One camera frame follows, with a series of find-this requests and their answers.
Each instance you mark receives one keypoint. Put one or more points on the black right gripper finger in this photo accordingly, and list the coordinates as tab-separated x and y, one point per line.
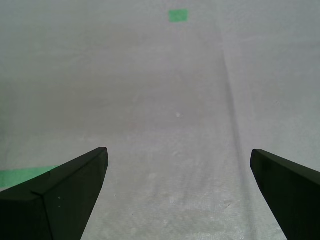
50	212
295	200

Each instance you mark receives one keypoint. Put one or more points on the long green tape strip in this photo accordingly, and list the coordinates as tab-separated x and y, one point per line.
15	176

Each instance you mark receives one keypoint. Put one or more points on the white table cover sheet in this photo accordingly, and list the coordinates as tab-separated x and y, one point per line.
175	75

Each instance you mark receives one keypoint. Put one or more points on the green tape square marker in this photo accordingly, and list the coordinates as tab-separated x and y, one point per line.
178	15

